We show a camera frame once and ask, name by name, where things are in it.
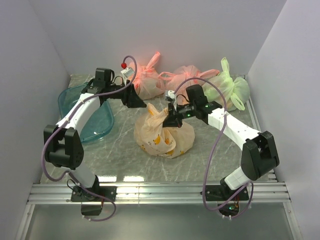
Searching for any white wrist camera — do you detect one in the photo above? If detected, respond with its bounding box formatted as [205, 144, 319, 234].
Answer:
[120, 67, 135, 81]
[164, 90, 177, 110]

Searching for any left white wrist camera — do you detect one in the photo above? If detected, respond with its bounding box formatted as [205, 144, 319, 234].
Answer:
[120, 67, 135, 81]

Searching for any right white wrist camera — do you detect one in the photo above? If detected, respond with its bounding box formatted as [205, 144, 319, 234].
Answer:
[164, 90, 177, 110]

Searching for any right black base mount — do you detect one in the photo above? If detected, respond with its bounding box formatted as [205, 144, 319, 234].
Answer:
[200, 182, 254, 220]

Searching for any teal plastic tray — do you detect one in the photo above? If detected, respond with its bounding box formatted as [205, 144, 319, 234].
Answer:
[57, 83, 115, 144]

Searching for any left pink tied bag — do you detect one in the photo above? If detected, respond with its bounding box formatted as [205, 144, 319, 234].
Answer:
[133, 51, 165, 100]

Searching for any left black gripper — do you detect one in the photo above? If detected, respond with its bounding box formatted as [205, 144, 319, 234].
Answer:
[106, 79, 147, 108]

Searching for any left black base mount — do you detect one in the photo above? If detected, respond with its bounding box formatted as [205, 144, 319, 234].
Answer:
[66, 177, 117, 222]

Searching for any orange printed plastic bag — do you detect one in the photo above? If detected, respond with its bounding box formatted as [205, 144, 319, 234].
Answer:
[133, 103, 195, 159]

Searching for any middle pink tied bag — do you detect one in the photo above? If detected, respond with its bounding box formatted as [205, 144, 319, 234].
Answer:
[158, 65, 220, 91]

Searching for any purple cable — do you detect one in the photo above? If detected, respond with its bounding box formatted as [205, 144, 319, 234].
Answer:
[172, 77, 255, 219]
[40, 55, 138, 222]

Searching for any aluminium rail frame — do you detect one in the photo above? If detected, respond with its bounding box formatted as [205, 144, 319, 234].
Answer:
[14, 73, 303, 240]

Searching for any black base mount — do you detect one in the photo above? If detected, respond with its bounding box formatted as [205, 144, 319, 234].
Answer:
[200, 182, 254, 220]
[66, 177, 117, 222]

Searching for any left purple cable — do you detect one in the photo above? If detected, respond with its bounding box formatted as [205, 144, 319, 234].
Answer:
[40, 55, 138, 222]

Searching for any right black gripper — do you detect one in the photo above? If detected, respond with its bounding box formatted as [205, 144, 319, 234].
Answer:
[160, 101, 197, 128]

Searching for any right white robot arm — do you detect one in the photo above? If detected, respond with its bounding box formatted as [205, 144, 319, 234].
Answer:
[162, 84, 280, 200]

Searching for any green tied bag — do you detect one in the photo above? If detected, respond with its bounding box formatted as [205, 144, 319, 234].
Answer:
[199, 57, 250, 111]

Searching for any pink tied bag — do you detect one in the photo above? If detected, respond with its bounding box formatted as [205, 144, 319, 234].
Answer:
[133, 51, 165, 100]
[158, 65, 220, 91]

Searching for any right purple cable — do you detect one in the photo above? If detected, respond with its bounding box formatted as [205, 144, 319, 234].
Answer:
[172, 77, 255, 219]

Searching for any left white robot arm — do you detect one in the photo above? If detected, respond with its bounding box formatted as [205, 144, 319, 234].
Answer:
[41, 63, 147, 201]

